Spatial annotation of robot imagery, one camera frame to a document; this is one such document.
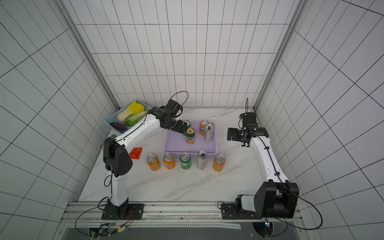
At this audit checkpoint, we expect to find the green toy lettuce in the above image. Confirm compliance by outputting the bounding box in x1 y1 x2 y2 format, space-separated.
125 111 148 127

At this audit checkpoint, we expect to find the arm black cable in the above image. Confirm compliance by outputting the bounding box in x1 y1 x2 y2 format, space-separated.
281 182 324 231
169 90 190 118

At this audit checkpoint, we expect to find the red snack packet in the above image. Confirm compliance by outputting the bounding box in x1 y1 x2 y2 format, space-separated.
129 148 143 160

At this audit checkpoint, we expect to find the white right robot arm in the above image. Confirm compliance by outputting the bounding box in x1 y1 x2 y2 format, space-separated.
227 127 300 219

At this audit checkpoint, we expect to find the purple toy eggplant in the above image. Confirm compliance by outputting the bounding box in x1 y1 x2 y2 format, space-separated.
110 122 131 132

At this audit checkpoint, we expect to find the white Monster can front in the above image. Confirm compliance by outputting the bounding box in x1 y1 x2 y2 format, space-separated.
197 151 207 170

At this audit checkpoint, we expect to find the orange fanta can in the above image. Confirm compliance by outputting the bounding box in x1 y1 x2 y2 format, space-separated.
163 153 176 170
200 120 209 136

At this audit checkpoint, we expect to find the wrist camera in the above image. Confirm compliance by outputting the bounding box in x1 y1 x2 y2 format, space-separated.
240 112 259 129
164 99 183 118

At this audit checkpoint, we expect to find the green Sprite can small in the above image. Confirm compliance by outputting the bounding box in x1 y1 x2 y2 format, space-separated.
180 153 192 170

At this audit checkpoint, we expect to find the gold top green can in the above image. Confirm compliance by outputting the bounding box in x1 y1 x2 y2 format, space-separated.
185 128 196 144

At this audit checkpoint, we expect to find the purple perforated plastic basket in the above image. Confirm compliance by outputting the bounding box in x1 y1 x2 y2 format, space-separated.
164 120 219 158

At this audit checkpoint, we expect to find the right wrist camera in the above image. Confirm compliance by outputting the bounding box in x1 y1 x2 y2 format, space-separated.
240 112 259 129

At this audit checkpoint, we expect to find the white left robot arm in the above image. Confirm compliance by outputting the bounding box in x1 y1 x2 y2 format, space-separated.
103 103 187 207

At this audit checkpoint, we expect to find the white monster can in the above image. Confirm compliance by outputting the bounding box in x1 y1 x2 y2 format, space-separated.
197 151 207 170
204 124 214 142

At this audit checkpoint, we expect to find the orange Schweppes can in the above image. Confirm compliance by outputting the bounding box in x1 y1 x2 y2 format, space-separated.
213 155 226 172

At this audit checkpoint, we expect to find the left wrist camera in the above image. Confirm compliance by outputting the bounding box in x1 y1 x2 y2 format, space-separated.
164 99 183 118

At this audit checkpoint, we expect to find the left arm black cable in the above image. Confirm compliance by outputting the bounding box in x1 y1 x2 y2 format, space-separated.
169 90 190 118

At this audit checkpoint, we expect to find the aluminium rail frame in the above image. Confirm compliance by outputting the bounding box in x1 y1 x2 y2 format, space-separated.
64 200 304 230

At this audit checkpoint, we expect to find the yellow toy cabbage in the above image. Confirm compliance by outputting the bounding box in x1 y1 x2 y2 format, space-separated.
117 100 145 123

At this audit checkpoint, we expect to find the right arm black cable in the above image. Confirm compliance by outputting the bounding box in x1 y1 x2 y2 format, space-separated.
281 182 324 231

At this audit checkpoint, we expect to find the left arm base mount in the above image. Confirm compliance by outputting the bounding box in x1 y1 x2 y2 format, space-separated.
102 199 145 221

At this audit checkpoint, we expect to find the orange Fanta can front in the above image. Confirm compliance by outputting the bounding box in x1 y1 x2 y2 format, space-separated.
163 153 176 170

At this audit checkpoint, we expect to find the blue perforated plastic basket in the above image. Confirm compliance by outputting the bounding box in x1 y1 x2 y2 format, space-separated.
105 100 159 142

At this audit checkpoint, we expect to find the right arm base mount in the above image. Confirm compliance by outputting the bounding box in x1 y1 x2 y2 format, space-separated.
217 195 261 220

